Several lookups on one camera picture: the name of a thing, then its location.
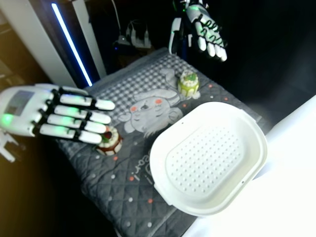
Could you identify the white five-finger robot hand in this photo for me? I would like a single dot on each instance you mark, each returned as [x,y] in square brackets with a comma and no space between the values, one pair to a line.
[22,106]
[206,29]

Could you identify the white plastic perforated tray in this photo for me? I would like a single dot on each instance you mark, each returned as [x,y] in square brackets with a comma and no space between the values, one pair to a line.
[207,160]

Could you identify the green toy cake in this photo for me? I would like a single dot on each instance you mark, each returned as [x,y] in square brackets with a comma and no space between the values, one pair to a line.
[188,82]

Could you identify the white column with dark panel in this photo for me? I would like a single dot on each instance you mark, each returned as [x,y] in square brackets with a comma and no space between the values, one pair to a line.
[37,42]

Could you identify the blue light strip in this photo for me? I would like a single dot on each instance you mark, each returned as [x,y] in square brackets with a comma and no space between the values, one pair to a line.
[71,44]

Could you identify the brown and red toy cake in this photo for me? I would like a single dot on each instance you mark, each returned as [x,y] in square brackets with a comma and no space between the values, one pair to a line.
[111,144]

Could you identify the grey quilt with printed bear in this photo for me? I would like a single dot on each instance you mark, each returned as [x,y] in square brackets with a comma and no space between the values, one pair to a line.
[118,187]

